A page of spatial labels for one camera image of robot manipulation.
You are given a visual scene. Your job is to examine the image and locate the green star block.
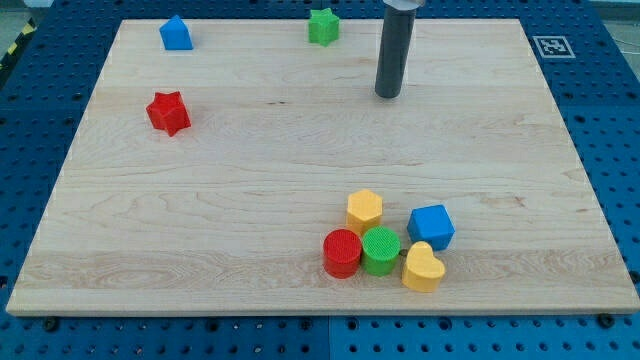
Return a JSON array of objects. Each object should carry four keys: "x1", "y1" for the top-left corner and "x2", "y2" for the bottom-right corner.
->
[{"x1": 308, "y1": 8, "x2": 340, "y2": 47}]

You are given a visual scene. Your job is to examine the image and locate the red star block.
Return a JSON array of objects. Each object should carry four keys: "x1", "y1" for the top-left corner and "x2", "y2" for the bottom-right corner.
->
[{"x1": 146, "y1": 91, "x2": 191, "y2": 137}]

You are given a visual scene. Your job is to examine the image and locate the yellow hexagon block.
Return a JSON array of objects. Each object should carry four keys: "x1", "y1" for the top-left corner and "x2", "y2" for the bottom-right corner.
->
[{"x1": 346, "y1": 189, "x2": 383, "y2": 236}]

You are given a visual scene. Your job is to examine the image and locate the red cylinder block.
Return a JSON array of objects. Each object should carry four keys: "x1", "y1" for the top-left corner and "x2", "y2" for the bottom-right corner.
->
[{"x1": 323, "y1": 229, "x2": 362, "y2": 279}]

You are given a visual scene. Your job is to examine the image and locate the green cylinder block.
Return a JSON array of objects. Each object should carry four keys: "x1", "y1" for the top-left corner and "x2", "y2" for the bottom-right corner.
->
[{"x1": 361, "y1": 226, "x2": 401, "y2": 276}]

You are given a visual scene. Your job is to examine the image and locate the light wooden board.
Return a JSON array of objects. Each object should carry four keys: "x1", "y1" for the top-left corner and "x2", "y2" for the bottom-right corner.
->
[{"x1": 7, "y1": 19, "x2": 639, "y2": 317}]

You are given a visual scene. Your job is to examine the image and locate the blue cube block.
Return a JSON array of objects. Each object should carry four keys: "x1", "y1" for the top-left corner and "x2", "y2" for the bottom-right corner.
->
[{"x1": 407, "y1": 204, "x2": 455, "y2": 251}]

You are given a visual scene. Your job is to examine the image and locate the yellow heart block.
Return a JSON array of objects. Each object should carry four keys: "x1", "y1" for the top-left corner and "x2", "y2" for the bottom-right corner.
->
[{"x1": 401, "y1": 241, "x2": 446, "y2": 293}]

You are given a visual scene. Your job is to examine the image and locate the white fiducial marker tag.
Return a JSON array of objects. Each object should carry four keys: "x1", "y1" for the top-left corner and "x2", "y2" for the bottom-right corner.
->
[{"x1": 533, "y1": 35, "x2": 575, "y2": 59}]

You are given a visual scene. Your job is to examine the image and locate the black screw left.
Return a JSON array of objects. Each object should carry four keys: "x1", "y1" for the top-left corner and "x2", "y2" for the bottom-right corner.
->
[{"x1": 42, "y1": 317, "x2": 59, "y2": 333}]

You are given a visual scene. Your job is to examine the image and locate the black screw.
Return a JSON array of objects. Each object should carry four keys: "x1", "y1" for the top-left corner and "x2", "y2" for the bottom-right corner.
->
[
  {"x1": 42, "y1": 317, "x2": 59, "y2": 333},
  {"x1": 596, "y1": 313, "x2": 616, "y2": 329}
]

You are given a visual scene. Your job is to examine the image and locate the black screw right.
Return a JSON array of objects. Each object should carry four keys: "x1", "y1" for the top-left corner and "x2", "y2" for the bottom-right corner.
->
[{"x1": 596, "y1": 313, "x2": 616, "y2": 329}]

